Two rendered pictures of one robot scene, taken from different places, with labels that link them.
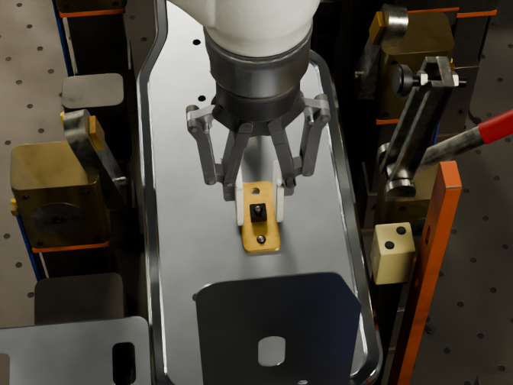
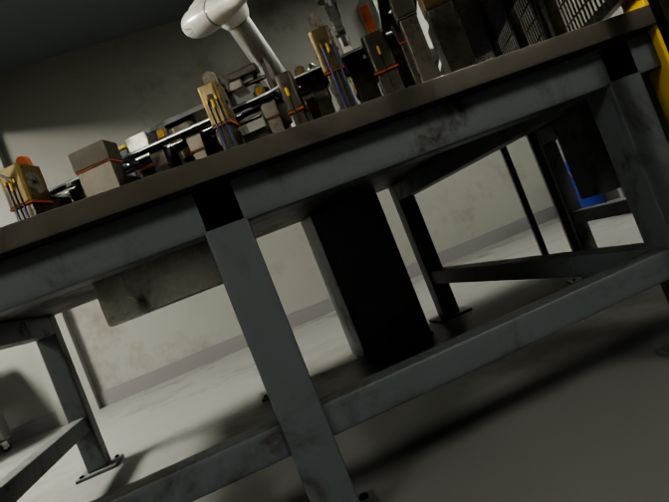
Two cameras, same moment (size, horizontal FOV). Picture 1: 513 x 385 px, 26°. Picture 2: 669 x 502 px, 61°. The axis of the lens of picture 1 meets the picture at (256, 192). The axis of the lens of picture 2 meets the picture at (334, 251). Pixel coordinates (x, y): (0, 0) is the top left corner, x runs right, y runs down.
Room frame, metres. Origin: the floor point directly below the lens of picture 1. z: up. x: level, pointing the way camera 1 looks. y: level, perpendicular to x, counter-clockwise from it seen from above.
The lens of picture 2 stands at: (0.47, 1.75, 0.47)
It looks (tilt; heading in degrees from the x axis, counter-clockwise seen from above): 0 degrees down; 284
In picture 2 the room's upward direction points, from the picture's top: 22 degrees counter-clockwise
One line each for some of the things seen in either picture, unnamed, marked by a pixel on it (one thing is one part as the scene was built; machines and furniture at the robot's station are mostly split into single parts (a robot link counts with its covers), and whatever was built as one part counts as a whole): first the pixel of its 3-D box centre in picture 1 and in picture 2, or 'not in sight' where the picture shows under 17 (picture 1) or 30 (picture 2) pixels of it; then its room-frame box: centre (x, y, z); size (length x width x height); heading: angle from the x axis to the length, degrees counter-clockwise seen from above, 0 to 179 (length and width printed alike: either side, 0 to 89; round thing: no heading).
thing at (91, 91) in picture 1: (95, 166); (302, 124); (0.81, 0.20, 0.84); 0.10 x 0.05 x 0.29; 96
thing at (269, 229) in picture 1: (258, 213); not in sight; (0.63, 0.00, 1.01); 0.08 x 0.04 x 0.01; 6
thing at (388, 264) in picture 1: (378, 325); not in sight; (0.56, -0.13, 0.88); 0.04 x 0.04 x 0.37; 6
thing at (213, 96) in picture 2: (86, 27); (231, 143); (1.02, 0.23, 0.87); 0.12 x 0.07 x 0.35; 96
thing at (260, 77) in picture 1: (257, 41); not in sight; (0.63, 0.00, 1.27); 0.09 x 0.09 x 0.06
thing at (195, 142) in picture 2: not in sight; (214, 175); (1.17, 0.05, 0.84); 0.12 x 0.05 x 0.29; 96
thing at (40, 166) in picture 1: (64, 253); (342, 92); (0.66, 0.22, 0.87); 0.12 x 0.07 x 0.35; 96
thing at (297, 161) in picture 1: (296, 175); not in sight; (0.63, -0.04, 1.07); 0.03 x 0.01 x 0.05; 96
